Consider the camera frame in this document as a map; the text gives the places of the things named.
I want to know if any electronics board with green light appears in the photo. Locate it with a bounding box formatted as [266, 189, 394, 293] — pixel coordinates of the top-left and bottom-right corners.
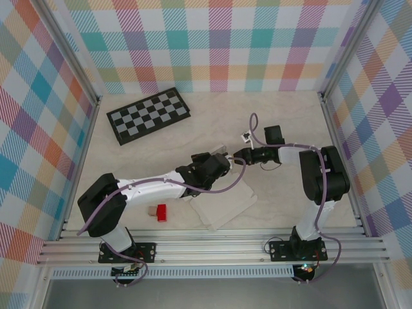
[293, 262, 319, 281]

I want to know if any grey metal panel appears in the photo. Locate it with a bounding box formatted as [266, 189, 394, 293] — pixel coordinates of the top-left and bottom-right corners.
[41, 278, 387, 309]

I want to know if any wide aluminium rail frame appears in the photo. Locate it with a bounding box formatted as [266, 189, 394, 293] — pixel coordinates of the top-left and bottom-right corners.
[37, 227, 392, 267]

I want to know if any aluminium corner post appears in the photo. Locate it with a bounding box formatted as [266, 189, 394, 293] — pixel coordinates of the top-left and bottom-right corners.
[32, 0, 101, 107]
[317, 0, 386, 100]

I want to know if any white slotted cable duct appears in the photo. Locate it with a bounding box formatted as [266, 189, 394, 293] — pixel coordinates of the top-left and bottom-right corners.
[51, 265, 295, 280]

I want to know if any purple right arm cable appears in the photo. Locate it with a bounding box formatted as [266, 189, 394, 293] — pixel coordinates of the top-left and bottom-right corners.
[249, 112, 342, 284]

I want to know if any black grey chessboard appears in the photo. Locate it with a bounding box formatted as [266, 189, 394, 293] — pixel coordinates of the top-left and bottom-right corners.
[106, 86, 193, 147]

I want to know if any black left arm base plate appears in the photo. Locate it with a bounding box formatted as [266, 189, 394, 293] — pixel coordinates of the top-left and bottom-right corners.
[98, 241, 158, 264]

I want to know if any small electronics board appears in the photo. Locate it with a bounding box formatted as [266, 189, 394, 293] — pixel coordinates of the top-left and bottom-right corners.
[111, 262, 145, 280]

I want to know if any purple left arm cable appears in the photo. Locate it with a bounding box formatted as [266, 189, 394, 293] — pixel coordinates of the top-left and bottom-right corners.
[77, 157, 248, 287]

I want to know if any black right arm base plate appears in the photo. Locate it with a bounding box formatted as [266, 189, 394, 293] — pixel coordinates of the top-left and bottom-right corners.
[269, 239, 328, 262]

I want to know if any red toy brick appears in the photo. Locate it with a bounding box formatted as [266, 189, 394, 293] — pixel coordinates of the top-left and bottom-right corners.
[155, 203, 169, 223]

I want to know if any white paper box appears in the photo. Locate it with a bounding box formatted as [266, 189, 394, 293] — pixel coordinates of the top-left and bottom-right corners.
[180, 144, 258, 231]

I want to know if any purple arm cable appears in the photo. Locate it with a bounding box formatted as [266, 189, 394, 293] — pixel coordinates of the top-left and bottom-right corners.
[77, 157, 248, 287]
[249, 112, 342, 284]

